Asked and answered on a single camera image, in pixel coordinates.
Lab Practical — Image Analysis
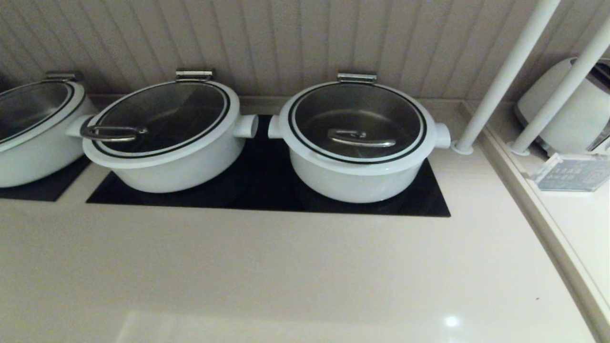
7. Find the white countertop appliance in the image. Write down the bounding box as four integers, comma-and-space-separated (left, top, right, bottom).
515, 57, 610, 155

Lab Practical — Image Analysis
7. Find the white slanted pole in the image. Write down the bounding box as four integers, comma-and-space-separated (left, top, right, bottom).
451, 0, 561, 155
507, 19, 610, 156

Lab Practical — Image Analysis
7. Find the glass lid with white rim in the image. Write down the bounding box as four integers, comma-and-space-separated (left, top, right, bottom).
0, 80, 86, 153
81, 80, 240, 170
279, 81, 437, 173

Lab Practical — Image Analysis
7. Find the white round cooking pot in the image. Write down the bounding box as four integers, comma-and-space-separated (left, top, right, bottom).
0, 95, 98, 188
65, 113, 259, 193
268, 114, 451, 204

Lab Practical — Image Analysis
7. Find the wide black induction cooktop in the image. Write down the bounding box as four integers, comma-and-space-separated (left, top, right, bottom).
86, 114, 451, 218

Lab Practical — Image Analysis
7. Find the small black induction cooktop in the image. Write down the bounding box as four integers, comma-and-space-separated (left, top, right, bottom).
0, 155, 92, 202

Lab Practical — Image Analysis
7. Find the clear acrylic sign holder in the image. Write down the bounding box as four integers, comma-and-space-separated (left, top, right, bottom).
530, 153, 610, 192

